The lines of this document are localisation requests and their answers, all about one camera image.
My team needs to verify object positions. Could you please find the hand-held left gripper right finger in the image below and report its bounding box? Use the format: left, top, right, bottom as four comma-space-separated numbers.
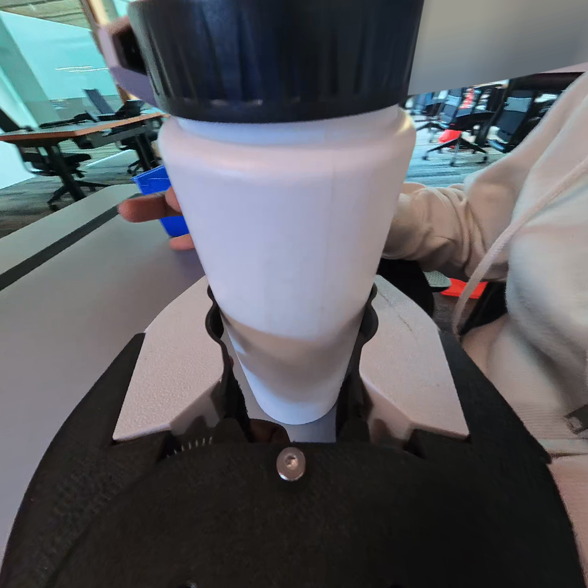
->
358, 275, 470, 443

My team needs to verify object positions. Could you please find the white plastic bottle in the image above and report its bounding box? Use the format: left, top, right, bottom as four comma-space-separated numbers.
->
157, 105, 417, 424

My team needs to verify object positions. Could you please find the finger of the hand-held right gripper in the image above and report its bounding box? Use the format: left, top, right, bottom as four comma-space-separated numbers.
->
97, 17, 159, 107

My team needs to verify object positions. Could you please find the person's right hand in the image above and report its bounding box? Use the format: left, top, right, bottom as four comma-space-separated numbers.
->
119, 186, 196, 251

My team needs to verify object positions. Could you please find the wooden top office desk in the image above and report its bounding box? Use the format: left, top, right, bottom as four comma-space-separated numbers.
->
0, 112, 166, 212

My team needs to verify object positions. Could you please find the blue plastic bin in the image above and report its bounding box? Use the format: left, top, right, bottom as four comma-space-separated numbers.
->
132, 164, 190, 238

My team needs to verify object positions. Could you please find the person's right forearm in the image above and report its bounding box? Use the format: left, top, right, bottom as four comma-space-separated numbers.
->
383, 181, 511, 282

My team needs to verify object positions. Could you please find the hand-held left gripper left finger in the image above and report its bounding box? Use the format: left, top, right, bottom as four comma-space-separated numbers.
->
112, 277, 234, 443

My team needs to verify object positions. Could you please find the orange plastic object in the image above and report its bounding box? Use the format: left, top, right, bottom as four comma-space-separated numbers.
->
448, 278, 488, 300

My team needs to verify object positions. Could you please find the black ribbed bottle lid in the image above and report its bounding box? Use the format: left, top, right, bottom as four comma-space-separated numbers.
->
128, 0, 424, 124

